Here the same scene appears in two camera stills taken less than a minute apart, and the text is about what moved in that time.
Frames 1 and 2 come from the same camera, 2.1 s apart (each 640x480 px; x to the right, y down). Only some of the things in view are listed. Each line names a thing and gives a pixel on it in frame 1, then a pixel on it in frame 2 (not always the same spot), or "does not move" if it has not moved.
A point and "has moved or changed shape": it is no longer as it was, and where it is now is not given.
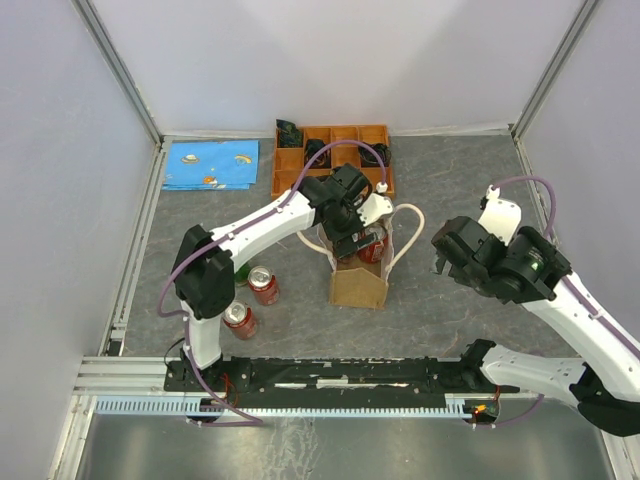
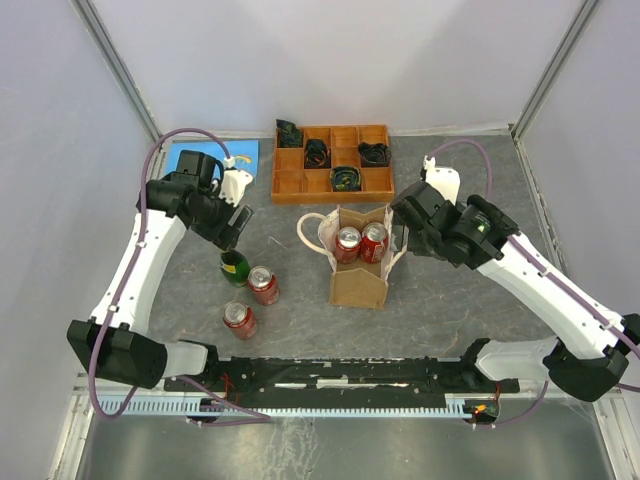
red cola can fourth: x=238 y=316 does not move
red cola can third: x=264 y=285 does not move
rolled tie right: x=367 y=159 does not move
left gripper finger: x=352 y=242 -> x=224 y=242
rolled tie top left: x=288 y=134 does not move
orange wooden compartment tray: x=287 y=162 does not move
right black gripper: x=459 y=274 -> x=397 y=234
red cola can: x=374 y=252 has moved or changed shape
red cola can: x=374 y=251 does not move
